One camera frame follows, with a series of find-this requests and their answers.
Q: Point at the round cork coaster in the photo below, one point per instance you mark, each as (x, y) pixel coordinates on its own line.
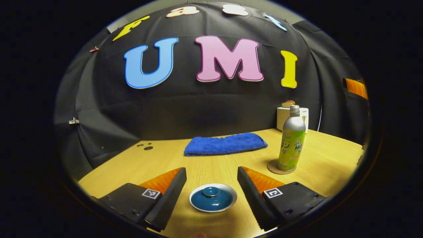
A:
(271, 167)

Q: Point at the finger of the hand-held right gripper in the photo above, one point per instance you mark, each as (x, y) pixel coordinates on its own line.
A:
(357, 87)

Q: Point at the silver metal clip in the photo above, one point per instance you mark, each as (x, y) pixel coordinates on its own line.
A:
(74, 121)

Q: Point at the silver green water bottle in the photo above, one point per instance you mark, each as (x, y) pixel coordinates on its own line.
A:
(292, 145)

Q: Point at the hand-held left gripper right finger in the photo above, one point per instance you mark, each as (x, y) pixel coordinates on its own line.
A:
(252, 198)

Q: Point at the teal teacup lid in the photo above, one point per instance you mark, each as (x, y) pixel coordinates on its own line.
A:
(211, 200)

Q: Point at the white teacup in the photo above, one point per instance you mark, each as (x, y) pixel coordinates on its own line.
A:
(234, 197)

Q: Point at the black backdrop cloth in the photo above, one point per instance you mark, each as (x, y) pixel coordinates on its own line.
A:
(205, 105)

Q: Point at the white toaster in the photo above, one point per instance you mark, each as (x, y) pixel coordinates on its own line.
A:
(280, 119)

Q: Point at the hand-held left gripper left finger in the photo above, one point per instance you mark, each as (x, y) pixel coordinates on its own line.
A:
(167, 201)

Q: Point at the red clip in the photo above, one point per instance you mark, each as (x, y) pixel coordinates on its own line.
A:
(94, 49)

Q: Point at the blue folded towel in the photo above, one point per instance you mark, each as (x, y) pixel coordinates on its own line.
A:
(224, 144)

